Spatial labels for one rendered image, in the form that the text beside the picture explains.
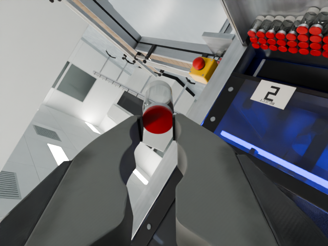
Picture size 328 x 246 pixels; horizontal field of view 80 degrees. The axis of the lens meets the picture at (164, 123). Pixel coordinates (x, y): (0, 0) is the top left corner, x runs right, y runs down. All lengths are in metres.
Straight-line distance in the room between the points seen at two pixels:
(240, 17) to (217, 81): 0.18
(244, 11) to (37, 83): 1.50
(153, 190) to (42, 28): 1.40
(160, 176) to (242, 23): 0.49
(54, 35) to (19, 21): 0.21
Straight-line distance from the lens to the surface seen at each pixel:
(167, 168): 0.62
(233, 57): 0.67
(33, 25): 1.72
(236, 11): 0.59
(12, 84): 1.75
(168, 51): 1.04
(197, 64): 0.67
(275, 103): 0.55
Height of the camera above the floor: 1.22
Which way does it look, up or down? level
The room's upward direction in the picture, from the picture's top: 149 degrees counter-clockwise
